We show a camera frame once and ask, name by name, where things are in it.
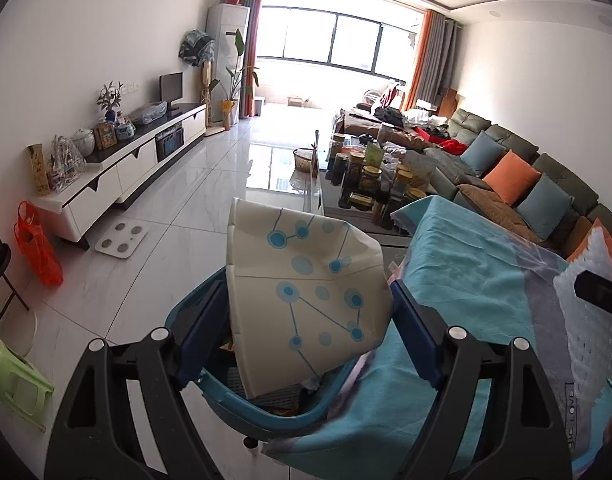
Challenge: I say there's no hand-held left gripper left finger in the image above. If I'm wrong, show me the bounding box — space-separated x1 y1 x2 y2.
44 280 247 480

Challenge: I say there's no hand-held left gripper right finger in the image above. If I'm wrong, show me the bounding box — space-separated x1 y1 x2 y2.
386 279 573 480

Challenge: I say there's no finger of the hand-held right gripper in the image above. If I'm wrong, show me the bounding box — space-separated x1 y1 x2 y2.
573 270 612 328

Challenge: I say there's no white foam net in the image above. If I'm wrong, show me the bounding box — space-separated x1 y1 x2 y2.
553 232 612 406

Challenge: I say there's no blue trash bin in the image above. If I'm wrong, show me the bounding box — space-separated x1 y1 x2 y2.
164 265 381 448

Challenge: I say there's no orange cushion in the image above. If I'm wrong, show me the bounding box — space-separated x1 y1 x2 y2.
566 217 612 266
482 151 542 206

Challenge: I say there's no blue grey tablecloth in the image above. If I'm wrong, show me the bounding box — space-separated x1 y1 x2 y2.
263 195 612 480

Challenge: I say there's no blue cushion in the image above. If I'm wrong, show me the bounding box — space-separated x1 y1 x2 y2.
516 174 576 241
458 130 507 178

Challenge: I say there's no white body scale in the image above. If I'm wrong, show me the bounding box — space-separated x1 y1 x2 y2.
94 221 151 260

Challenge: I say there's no green leather sofa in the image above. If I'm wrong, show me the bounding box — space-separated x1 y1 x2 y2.
336 107 612 271

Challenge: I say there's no brown seat mat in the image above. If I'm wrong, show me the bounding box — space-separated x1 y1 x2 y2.
456 183 547 246

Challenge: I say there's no group of glass jars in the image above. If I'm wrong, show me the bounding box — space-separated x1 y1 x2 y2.
326 132 431 231

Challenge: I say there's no paper bag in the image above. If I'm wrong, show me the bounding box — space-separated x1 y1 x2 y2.
401 150 437 196

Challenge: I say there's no glass coffee table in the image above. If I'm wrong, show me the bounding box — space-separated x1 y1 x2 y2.
246 130 437 248

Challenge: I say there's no white tv cabinet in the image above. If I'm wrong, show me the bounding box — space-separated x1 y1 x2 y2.
33 102 209 251

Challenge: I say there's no orange mesh bag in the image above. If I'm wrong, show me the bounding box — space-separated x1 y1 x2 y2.
13 201 65 287

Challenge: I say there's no red cloth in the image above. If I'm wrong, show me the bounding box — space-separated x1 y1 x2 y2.
438 137 469 157

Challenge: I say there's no wicker basket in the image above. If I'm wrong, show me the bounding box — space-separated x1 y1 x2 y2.
292 147 317 173

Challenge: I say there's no green plastic stool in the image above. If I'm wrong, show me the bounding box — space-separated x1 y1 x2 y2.
0 329 55 433

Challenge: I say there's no blue white porcelain jar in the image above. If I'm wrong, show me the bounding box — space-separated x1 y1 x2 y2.
114 115 136 142

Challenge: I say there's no clear gift bag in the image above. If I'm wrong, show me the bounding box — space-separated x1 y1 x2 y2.
46 135 86 193

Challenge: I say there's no clear plastic bag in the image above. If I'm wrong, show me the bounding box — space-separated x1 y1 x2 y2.
128 100 167 126

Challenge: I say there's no white ceramic jar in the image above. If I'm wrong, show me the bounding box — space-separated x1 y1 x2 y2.
70 127 96 158

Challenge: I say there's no black bag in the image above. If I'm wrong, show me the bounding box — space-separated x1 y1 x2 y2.
373 106 404 126

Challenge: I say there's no tall yellow box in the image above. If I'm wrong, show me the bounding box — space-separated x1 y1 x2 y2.
26 143 51 196

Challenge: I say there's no wooden board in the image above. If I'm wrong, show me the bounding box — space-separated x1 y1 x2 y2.
438 87 459 118

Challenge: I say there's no black tv monitor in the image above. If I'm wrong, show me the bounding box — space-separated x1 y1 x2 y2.
159 72 185 113

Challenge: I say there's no tall leafy floor plant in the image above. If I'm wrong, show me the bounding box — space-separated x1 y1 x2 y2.
208 28 261 126

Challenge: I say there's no small potted plant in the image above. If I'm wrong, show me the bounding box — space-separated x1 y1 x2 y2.
96 81 125 123

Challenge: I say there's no orange grey curtain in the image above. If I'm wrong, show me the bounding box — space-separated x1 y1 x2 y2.
223 0 265 118
403 9 462 111

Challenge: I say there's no white standing air conditioner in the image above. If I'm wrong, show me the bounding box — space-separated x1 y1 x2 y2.
206 2 251 123

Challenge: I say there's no covered standing fan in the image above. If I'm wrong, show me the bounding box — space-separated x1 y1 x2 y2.
178 29 217 108

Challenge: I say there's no dark framed window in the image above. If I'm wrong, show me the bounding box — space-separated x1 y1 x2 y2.
258 5 421 78

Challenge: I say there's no wooden picture frame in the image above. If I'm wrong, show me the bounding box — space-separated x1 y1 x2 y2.
93 121 117 151

